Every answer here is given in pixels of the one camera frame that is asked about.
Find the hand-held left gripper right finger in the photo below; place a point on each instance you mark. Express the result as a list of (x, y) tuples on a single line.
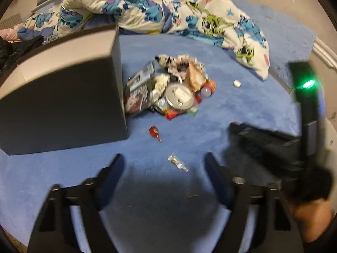
[(218, 179)]

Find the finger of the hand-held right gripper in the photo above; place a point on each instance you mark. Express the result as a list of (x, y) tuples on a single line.
[(258, 145)]

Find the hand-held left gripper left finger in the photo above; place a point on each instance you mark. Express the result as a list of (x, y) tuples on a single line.
[(110, 179)]

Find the clear candy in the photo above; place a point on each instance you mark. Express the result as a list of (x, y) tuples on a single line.
[(178, 162)]

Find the dark blue cardboard box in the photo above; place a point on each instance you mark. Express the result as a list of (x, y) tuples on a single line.
[(63, 105)]

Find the person's right forearm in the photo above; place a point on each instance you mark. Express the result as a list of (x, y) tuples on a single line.
[(313, 216)]

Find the small red charm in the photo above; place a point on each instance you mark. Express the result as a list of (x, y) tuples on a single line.
[(154, 133)]

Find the small white round button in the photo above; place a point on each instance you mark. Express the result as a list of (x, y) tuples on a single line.
[(237, 83)]

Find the purple ball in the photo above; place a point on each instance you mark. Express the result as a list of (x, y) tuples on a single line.
[(206, 92)]

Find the orange lighter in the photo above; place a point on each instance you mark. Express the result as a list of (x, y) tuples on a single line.
[(211, 84)]

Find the red white snack packet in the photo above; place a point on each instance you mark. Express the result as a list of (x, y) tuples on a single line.
[(135, 100)]

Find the round silver tin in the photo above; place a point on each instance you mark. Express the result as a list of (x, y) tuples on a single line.
[(179, 96)]

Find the brown triangular snack packet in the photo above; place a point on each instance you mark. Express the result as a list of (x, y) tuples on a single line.
[(194, 77)]

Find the dark foil packet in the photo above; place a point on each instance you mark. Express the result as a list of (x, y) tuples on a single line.
[(142, 75)]

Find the lace hair scrunchie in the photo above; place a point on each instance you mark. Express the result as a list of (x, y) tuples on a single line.
[(176, 62)]

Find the black puffer jacket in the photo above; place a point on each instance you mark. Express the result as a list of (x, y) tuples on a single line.
[(15, 54)]

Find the cartoon monster printed blanket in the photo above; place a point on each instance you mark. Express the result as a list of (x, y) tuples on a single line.
[(147, 8)]

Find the pink cloth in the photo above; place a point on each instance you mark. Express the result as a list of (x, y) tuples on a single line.
[(8, 33)]

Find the grey checked pillow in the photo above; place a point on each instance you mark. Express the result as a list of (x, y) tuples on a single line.
[(9, 21)]

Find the white bed frame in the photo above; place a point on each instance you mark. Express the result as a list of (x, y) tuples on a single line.
[(326, 51)]

